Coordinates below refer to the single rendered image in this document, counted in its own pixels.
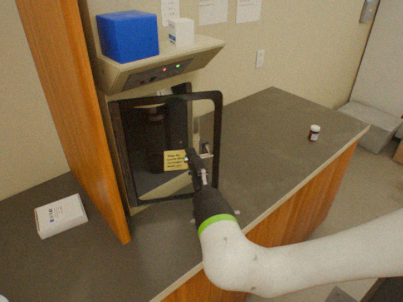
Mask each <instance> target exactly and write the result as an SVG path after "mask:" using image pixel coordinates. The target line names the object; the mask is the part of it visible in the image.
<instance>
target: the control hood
mask: <svg viewBox="0 0 403 302"><path fill-rule="evenodd" d="M225 44H226V42H225V41H223V40H218V39H215V38H210V36H206V35H201V34H197V35H194V45H189V46H183V47H175V46H174V45H172V44H170V42H169V40H168V41H164V42H159V55H156V56H155V57H150V58H146V59H142V60H136V61H133V62H127V64H119V63H118V62H115V61H114V60H112V59H109V58H108V57H106V56H104V55H103V54H102V55H99V56H98V61H99V67H100V71H101V79H102V82H103V87H104V92H105V94H106V95H107V96H114V95H116V94H118V93H121V92H122V89H123V87H124V85H125V83H126V81H127V79H128V77H129V76H130V75H132V74H136V73H139V72H142V71H145V70H149V69H154V68H158V67H162V66H165V65H170V64H175V63H176V62H179V61H183V60H188V59H192V58H194V59H193V61H191V62H190V63H189V66H187V68H186V69H185V70H184V71H183V73H182V74H185V73H188V72H192V71H195V70H199V69H203V68H205V67H206V66H207V64H208V63H209V62H210V61H211V60H212V59H213V58H214V56H216V55H217V54H218V53H219V52H220V51H221V49H223V48H224V47H225ZM179 75H181V74H179ZM177 76H178V75H177ZM152 83H153V82H152ZM150 84H151V83H150ZM145 85H147V84H145ZM142 86H144V85H142ZM139 87H140V86H139ZM139 87H136V88H139ZM136 88H134V89H136ZM129 90H132V89H129ZM129 90H127V91H129ZM123 92H125V91H123Z"/></svg>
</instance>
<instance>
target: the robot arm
mask: <svg viewBox="0 0 403 302"><path fill-rule="evenodd" d="M185 152H186V155H185V157H187V158H188V163H187V164H188V168H189V170H190V171H188V175H189V176H192V178H191V181H192V184H193V187H194V189H195V193H196V194H195V196H194V198H193V199H192V204H193V206H194V211H193V213H192V216H193V220H190V223H194V224H195V226H196V229H197V232H198V236H199V239H200V244H201V251H202V263H203V270H204V272H205V274H206V275H207V277H208V279H209V280H210V281H211V282H212V283H213V284H214V285H215V286H216V287H218V288H220V289H223V290H226V291H239V292H242V291H245V292H249V293H252V294H255V295H257V296H259V297H262V298H274V297H277V296H281V295H284V294H289V293H291V292H294V291H300V290H303V289H309V288H312V287H316V286H323V285H328V284H332V283H338V282H345V281H357V280H359V279H372V278H381V277H397V276H403V208H400V209H399V210H396V211H393V212H390V213H387V214H386V215H382V216H379V217H378V218H376V219H374V220H371V221H368V222H365V223H362V224H360V225H359V226H356V227H353V228H349V229H347V230H343V231H341V232H338V233H335V234H332V235H328V236H325V237H322V238H318V239H315V240H309V241H305V242H302V243H296V244H291V245H284V246H278V247H273V248H265V247H262V246H259V245H256V244H255V243H252V242H251V241H249V240H248V239H247V238H246V236H245V235H244V234H243V232H242V230H241V228H240V226H239V225H238V224H239V223H238V222H237V220H236V218H235V215H239V214H240V212H239V211H233V208H232V206H231V205H230V204H229V202H228V201H227V200H226V199H223V198H222V195H221V193H220V191H219V190H217V189H215V188H212V185H211V182H210V181H209V180H208V177H207V174H208V169H207V168H206V167H205V164H204V162H203V161H202V159H201V157H200V156H199V155H197V152H196V150H195V148H186V149H185Z"/></svg>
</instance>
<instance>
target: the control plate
mask: <svg viewBox="0 0 403 302"><path fill-rule="evenodd" d="M193 59H194V58H192V59H188V60H183V61H179V62H176V63H175V64H170V65H165V66H162V67H158V68H154V69H149V70H145V71H142V72H139V73H136V74H132V75H130V76H129V77H128V79H127V81H126V83H125V85H124V87H123V89H122V92H123V91H127V90H129V89H134V88H136V87H139V86H142V85H145V84H150V83H152V82H156V81H161V80H163V79H167V78H168V77H172V76H176V75H179V74H182V73H183V71H184V70H185V69H186V68H187V66H189V63H190V62H191V61H193ZM177 65H179V67H176V66H177ZM163 69H166V70H163ZM176 71H178V73H175V72H176ZM169 73H171V75H168V74H169ZM162 75H163V78H162V77H161V76H162ZM152 77H156V78H155V80H154V81H151V82H149V81H150V79H151V78H152ZM141 81H145V82H144V83H143V84H140V82H141ZM132 84H133V86H131V87H130V85H132Z"/></svg>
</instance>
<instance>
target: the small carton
mask: <svg viewBox="0 0 403 302"><path fill-rule="evenodd" d="M168 29H169V42H170V44H172V45H174V46H175V47H183V46H189V45H194V20H191V19H189V18H177V19H169V20H168Z"/></svg>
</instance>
